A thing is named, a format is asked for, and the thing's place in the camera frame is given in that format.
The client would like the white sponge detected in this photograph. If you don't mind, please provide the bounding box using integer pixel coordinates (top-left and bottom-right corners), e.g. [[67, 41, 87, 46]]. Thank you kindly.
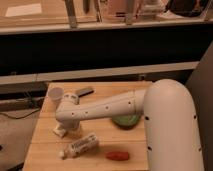
[[53, 124, 67, 138]]

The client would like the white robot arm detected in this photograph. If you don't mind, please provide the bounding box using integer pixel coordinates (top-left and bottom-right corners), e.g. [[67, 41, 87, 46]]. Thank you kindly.
[[55, 79, 205, 171]]

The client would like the green ceramic bowl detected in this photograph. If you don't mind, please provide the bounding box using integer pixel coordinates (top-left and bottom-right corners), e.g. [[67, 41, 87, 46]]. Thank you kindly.
[[112, 115, 141, 128]]

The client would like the grey rectangular block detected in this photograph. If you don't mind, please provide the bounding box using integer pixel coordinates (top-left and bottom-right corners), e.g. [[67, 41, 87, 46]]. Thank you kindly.
[[75, 86, 94, 97]]

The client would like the translucent plastic cup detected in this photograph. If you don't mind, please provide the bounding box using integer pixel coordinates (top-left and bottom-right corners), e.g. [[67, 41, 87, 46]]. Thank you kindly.
[[47, 87, 64, 106]]

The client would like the white plastic bottle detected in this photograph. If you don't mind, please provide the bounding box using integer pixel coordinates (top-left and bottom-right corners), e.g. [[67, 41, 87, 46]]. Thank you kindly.
[[59, 133, 99, 159]]

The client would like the orange carrot toy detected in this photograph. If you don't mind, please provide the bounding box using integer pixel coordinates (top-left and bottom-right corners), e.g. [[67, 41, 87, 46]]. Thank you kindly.
[[105, 151, 130, 161]]

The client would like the metal table leg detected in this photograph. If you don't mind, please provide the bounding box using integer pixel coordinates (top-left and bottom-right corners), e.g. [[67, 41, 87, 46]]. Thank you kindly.
[[65, 0, 77, 28]]

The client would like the black cable on floor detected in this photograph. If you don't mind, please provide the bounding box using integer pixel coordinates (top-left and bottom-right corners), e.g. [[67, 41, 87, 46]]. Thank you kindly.
[[0, 108, 41, 121]]

